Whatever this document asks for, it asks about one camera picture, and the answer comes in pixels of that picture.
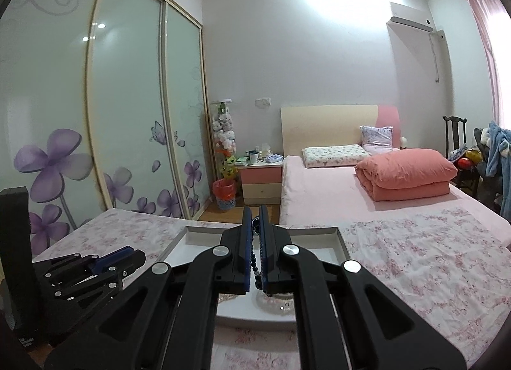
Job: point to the bed with beige headboard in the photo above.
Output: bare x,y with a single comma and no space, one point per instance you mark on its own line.
325,196

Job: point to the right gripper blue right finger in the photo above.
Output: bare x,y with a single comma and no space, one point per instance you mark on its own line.
345,317

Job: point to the white mug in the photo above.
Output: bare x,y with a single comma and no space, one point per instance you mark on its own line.
253,156

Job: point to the lilac small pillow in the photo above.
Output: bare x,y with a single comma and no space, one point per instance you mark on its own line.
376,140

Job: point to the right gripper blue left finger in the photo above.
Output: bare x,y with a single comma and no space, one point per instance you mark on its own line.
165,319

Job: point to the white air conditioner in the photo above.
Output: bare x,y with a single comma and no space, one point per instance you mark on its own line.
412,17

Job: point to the pink curtain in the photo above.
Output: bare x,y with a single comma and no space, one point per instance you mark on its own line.
493,25

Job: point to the sliding glass wardrobe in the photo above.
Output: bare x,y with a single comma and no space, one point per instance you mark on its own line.
102,106

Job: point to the pink beige nightstand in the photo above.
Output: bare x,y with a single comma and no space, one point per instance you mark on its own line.
261,183

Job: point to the wall socket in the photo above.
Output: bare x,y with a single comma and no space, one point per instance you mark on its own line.
263,102

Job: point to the plush toy display tube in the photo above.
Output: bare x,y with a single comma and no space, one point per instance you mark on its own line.
223,138

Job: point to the red waste bin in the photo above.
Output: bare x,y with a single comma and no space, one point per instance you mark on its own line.
224,191

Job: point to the pink floral tablecloth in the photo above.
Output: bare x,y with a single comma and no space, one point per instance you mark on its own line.
445,264

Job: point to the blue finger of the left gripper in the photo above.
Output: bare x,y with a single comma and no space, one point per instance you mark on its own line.
115,257
125,267

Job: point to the folded salmon duvet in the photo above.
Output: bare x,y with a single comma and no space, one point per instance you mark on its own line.
405,175

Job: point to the floral white pillow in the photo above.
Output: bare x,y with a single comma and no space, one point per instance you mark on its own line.
334,156

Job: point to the blue bathrobe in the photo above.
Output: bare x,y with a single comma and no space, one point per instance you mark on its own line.
499,154

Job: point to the dark wooden chair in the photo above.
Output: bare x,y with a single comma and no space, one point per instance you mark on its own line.
456,146

